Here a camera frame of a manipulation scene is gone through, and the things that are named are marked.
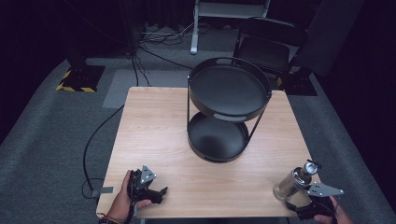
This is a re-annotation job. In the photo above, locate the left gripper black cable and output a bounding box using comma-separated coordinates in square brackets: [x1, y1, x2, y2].
[125, 201, 139, 224]

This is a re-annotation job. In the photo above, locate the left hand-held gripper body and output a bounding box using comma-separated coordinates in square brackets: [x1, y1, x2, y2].
[126, 164, 165, 207]

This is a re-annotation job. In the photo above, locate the black yellow-striped stand base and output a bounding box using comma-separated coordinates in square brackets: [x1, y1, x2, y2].
[55, 64, 106, 93]

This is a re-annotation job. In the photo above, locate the black upright stand post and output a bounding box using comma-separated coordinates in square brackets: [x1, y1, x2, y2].
[118, 0, 148, 57]

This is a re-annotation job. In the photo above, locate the bundle of cables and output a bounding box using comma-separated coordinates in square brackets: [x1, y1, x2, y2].
[138, 21, 196, 47]

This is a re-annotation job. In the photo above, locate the white metal table frame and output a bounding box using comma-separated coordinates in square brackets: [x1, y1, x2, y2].
[189, 0, 272, 56]

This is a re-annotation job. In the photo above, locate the long black floor cable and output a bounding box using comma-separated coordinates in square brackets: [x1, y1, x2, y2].
[81, 104, 126, 200]

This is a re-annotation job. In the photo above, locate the black folding chair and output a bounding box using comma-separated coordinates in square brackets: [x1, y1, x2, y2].
[233, 16, 308, 77]

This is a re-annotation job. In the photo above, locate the black two-tier round rack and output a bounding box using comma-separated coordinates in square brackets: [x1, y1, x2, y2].
[186, 56, 274, 164]

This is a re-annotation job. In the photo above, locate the light grey floor mat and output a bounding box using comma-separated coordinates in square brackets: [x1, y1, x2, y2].
[102, 68, 191, 110]

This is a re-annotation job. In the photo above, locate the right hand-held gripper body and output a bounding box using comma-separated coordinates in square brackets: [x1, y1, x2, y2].
[293, 181, 346, 221]

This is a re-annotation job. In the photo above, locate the grey padded panel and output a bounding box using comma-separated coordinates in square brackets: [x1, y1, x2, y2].
[293, 0, 366, 77]

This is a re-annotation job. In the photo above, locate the red and black bracelet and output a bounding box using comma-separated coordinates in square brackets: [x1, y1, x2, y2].
[96, 212, 125, 224]

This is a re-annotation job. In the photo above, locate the person's right hand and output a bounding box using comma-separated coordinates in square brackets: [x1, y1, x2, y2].
[312, 195, 355, 224]

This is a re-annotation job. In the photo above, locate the person's left hand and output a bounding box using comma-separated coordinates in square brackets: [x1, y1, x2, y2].
[106, 169, 152, 222]

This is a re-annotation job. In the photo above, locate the clear glass pump bottle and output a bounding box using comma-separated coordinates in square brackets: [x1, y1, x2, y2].
[272, 159, 322, 203]

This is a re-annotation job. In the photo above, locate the grey tape strip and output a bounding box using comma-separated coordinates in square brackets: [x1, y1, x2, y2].
[92, 186, 115, 198]

